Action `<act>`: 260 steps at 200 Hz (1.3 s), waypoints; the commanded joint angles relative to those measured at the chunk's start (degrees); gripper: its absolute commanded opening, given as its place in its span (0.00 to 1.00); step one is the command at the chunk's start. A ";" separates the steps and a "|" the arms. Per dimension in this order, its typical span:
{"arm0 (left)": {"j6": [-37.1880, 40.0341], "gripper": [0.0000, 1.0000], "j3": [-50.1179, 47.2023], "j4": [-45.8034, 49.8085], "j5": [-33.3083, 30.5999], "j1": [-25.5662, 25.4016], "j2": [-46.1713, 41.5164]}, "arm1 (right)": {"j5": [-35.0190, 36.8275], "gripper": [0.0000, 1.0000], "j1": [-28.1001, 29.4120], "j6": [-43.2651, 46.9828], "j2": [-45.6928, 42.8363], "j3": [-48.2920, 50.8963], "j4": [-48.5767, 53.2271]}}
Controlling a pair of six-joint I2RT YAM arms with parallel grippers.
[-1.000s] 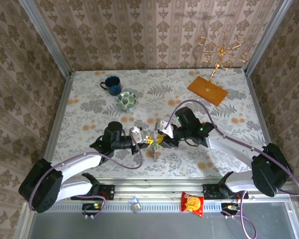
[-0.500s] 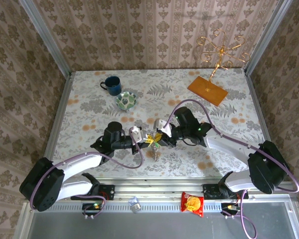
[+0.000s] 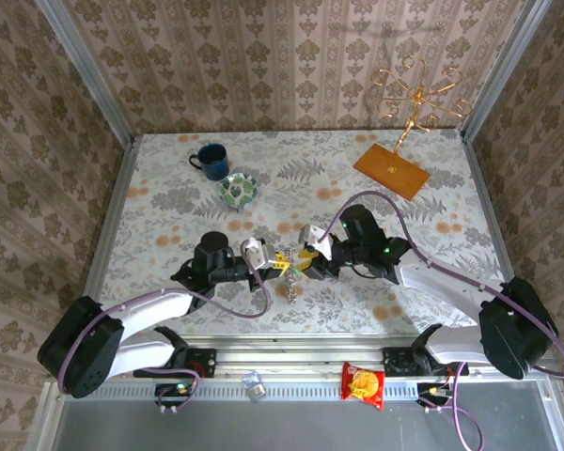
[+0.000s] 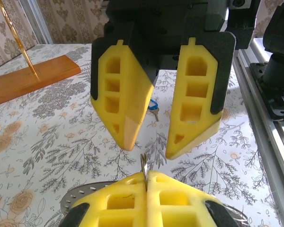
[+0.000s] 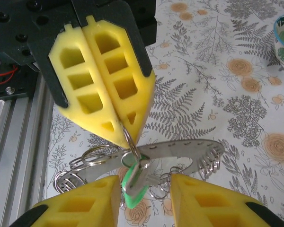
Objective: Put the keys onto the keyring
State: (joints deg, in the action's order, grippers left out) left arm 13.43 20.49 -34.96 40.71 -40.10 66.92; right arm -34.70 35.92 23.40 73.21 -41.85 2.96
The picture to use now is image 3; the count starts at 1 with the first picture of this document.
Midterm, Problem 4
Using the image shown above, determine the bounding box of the slotted grey cable duct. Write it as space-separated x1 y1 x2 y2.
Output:
88 379 560 401

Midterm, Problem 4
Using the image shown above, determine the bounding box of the green leaf pattern bowl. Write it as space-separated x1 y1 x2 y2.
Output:
216 172 259 208

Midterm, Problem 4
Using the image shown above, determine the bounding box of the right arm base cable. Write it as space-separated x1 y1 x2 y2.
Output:
420 361 486 451

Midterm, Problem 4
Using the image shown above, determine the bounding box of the gold wire stand wooden base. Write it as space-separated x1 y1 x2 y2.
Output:
352 54 474 202

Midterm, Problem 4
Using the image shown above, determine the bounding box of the dark blue mug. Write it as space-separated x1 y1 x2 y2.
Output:
188 143 230 182

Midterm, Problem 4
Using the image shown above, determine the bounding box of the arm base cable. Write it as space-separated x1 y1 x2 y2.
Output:
134 368 202 415
420 361 486 451

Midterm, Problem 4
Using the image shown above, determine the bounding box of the aluminium frame post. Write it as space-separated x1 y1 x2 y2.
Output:
460 0 554 143
35 0 137 145

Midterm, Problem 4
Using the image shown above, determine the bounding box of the silver metal keyring bundle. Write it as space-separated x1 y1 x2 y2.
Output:
280 250 307 307

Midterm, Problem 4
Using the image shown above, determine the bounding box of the red snack packet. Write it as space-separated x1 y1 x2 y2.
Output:
340 361 385 412

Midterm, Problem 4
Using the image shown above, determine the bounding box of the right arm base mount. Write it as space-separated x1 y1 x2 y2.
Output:
383 347 470 378

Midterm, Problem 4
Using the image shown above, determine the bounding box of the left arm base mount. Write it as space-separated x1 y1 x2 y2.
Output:
133 347 217 380

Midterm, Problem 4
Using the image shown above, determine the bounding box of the left arm base cable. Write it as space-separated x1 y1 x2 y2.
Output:
134 368 202 415

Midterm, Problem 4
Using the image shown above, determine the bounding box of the aluminium table edge rail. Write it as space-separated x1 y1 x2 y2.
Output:
460 131 521 297
74 135 140 323

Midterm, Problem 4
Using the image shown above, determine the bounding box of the grey metal shelf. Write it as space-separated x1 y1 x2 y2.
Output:
27 380 564 451

